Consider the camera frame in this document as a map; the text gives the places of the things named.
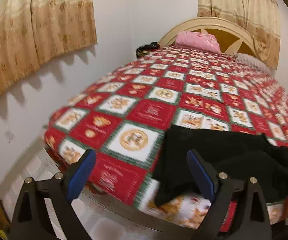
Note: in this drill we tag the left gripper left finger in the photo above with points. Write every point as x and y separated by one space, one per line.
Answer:
31 219

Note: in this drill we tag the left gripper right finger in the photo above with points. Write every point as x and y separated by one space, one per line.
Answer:
238 209

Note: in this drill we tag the black pants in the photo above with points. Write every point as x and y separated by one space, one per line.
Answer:
239 155

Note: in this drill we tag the striped grey pillow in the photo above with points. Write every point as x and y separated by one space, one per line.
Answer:
252 61

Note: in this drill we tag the red patchwork bedspread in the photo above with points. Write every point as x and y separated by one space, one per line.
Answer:
124 116

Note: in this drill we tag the cream wooden headboard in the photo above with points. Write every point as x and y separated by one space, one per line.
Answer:
231 37

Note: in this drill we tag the beige curtain behind headboard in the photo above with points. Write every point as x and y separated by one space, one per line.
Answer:
260 18

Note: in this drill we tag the black item at bed edge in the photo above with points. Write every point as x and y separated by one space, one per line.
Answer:
146 49

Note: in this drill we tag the beige curtain left window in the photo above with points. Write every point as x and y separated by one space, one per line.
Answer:
32 32

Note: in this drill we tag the white wall outlet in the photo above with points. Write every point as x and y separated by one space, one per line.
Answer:
9 135

